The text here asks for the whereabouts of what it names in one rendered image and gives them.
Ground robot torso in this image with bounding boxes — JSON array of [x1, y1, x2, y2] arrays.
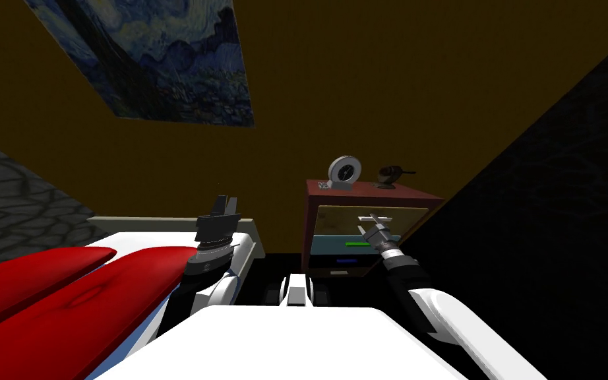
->
[[94, 272, 470, 380]]

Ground blue night sky painting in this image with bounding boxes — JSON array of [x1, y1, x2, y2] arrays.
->
[[22, 0, 257, 129]]

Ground grey round clock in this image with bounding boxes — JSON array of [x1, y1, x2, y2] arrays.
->
[[327, 155, 363, 191]]

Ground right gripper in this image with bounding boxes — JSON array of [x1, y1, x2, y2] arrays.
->
[[356, 213, 394, 249]]

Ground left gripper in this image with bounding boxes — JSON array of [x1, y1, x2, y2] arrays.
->
[[195, 195, 242, 245]]

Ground teal drawer front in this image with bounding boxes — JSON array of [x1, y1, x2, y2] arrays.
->
[[311, 234, 403, 257]]

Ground dark drawer front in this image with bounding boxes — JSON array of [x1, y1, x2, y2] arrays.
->
[[309, 255, 385, 270]]

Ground tan drawer front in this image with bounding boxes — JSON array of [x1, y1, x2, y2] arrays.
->
[[314, 205, 431, 238]]

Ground brown drawer front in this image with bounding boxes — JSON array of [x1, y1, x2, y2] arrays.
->
[[309, 267, 375, 279]]

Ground red-brown nightstand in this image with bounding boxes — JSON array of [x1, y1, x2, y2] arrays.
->
[[301, 179, 445, 280]]

